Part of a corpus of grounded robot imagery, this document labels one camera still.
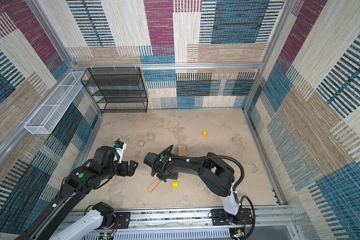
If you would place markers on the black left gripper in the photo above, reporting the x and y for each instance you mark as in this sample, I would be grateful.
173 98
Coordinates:
125 171

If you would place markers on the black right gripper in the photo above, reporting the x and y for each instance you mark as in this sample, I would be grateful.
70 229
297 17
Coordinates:
173 175

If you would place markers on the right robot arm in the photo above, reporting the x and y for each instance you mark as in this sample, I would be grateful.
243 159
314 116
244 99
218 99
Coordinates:
221 174

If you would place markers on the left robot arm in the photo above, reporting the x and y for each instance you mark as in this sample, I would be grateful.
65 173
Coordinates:
106 163

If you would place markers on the yellow cylinder block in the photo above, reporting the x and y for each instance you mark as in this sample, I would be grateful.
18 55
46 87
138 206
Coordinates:
175 184

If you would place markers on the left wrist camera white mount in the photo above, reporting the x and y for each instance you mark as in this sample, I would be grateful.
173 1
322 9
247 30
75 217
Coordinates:
119 147

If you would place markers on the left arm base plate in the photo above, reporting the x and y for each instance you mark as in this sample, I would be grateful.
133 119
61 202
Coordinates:
122 220

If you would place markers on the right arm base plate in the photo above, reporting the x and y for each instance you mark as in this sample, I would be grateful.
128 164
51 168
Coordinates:
221 218

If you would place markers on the black wire mesh shelf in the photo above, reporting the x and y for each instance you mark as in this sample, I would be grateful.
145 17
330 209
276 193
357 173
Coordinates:
116 90

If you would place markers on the white wire mesh basket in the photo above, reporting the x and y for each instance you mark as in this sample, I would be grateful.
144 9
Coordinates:
46 118

